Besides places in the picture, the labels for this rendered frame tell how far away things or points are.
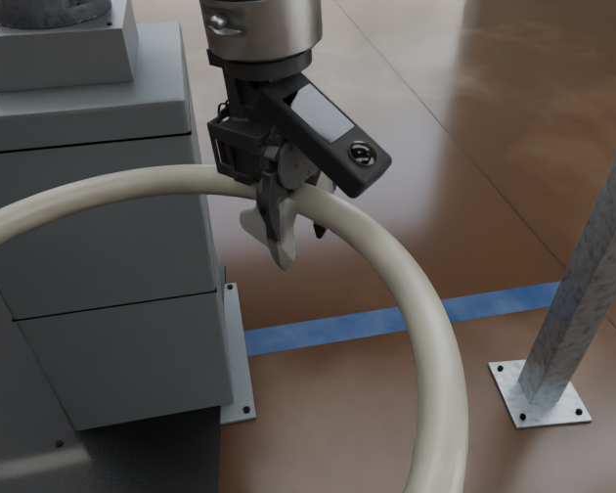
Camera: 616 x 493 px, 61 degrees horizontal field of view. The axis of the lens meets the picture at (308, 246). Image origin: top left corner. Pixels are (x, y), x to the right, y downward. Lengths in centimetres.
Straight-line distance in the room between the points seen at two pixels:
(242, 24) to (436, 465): 30
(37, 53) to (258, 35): 61
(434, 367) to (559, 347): 102
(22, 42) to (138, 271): 43
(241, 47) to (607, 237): 90
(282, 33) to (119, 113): 52
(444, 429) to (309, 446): 106
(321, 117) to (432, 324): 18
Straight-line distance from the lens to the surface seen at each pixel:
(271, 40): 39
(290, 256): 50
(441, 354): 35
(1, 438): 155
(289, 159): 45
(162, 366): 128
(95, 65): 95
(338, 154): 41
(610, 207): 114
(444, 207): 210
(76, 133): 91
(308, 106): 43
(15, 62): 97
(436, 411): 33
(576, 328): 132
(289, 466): 135
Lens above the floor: 120
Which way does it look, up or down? 40 degrees down
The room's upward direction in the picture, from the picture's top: straight up
